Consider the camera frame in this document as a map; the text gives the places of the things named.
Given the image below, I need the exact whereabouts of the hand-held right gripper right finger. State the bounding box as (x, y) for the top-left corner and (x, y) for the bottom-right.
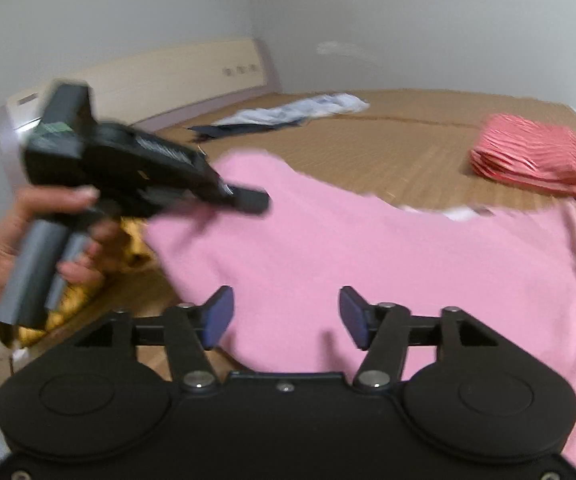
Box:
(339, 286), (500, 392)

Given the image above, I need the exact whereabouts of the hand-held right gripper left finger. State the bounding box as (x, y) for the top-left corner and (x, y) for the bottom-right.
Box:
(72, 286), (235, 394)

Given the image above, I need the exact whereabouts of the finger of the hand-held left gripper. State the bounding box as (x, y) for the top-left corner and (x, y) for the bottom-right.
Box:
(220, 184), (272, 217)

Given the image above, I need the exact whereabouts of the pink garment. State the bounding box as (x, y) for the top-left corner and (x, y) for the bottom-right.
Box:
(145, 152), (576, 476)

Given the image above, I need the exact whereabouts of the person's left hand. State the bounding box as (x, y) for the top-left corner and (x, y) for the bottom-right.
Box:
(0, 185), (124, 322)

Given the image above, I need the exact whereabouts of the dark navy garment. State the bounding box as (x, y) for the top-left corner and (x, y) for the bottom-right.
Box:
(188, 119), (311, 143)

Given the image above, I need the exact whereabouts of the cream bed headboard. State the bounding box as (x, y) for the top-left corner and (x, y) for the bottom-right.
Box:
(5, 36), (281, 133)

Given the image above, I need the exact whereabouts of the light blue garment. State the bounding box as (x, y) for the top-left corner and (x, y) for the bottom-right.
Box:
(213, 92), (370, 128)

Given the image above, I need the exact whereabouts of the yellow striped garment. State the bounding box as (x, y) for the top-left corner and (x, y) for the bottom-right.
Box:
(15, 215), (156, 348)

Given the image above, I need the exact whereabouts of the folded red striped garment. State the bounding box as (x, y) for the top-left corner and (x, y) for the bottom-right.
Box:
(469, 113), (576, 200)

